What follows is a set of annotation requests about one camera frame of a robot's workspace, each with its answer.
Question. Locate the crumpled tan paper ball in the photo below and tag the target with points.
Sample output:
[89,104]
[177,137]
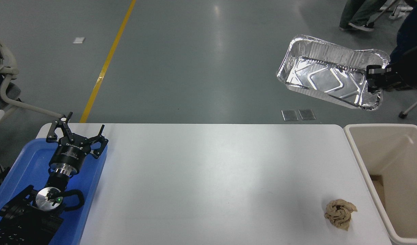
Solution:
[340,212]

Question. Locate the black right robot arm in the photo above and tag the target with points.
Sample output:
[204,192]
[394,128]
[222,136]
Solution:
[412,68]

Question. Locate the white office chair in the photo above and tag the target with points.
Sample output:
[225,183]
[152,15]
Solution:
[11,64]

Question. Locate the large pale bin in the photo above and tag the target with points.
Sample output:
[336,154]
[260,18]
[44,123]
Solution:
[402,163]

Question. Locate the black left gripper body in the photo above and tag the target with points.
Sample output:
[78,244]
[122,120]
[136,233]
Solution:
[69,154]

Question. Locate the grey caster leg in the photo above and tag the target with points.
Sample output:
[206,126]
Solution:
[412,108]

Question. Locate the person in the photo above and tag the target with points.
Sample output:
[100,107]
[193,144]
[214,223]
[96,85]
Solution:
[411,30]
[358,12]

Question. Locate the silver foil tray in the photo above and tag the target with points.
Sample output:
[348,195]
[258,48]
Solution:
[317,78]

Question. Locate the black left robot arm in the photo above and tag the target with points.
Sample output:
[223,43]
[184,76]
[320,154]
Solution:
[24,217]

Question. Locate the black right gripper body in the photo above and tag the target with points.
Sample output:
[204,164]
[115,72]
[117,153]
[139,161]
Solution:
[394,80]

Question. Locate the metal floor plate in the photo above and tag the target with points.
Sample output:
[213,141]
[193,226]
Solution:
[306,114]
[289,115]

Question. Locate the blue plastic tray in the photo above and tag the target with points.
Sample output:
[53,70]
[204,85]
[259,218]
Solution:
[21,163]

